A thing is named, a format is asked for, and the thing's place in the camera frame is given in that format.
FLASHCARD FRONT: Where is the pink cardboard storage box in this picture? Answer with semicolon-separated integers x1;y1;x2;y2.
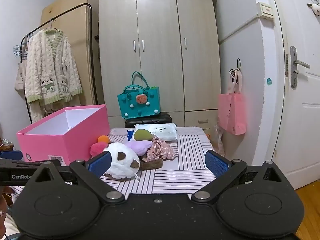
17;105;110;166

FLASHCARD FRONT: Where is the striped table cloth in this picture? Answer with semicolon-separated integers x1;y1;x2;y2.
100;127;215;197

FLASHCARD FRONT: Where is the purple plush toy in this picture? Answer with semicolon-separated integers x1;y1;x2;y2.
125;140;153;157

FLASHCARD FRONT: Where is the cream fluffy cardigan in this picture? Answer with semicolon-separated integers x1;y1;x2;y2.
24;28;83;124

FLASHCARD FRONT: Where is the pink floral cloth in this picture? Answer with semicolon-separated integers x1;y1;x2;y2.
142;137;176;162

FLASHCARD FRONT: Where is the wall switch box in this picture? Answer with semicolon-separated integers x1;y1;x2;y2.
257;2;274;21

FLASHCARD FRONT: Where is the pink fluffy heart plush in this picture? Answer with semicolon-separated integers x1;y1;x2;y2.
89;141;108;157

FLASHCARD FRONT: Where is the teal felt handbag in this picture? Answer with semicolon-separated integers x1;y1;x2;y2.
117;71;161;119

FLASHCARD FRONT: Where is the orange plush ball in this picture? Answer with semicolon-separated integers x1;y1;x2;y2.
97;135;110;144

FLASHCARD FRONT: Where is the silver door handle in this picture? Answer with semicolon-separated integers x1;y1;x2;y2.
290;46;310;89

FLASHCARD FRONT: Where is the white soft cotton tissue pack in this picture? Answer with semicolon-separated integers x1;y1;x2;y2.
135;124;177;141

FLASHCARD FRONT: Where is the white door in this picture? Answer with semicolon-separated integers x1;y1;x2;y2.
274;0;319;189

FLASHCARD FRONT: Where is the black clothes rack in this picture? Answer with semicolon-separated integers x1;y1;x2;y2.
21;3;99;122

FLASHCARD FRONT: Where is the pink hanging shopping bag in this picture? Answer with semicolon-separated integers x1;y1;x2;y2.
218;69;247;135

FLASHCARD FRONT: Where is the white brown plush ball toy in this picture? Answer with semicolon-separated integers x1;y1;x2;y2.
104;142;140;180

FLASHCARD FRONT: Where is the green egg-shaped plush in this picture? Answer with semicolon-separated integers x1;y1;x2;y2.
133;129;153;141

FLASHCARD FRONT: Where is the beige three-door wardrobe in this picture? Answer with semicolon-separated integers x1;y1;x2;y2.
99;0;220;129

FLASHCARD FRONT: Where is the blue wet wipes pack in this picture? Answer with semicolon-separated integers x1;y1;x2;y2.
127;130;135;141

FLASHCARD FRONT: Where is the light wooden cabinet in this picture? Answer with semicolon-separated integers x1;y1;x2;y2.
41;0;104;105

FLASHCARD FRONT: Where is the brown plush slipper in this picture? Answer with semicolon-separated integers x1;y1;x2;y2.
139;159;163;171

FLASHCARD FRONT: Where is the black suitcase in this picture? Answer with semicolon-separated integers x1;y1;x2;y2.
125;112;172;128

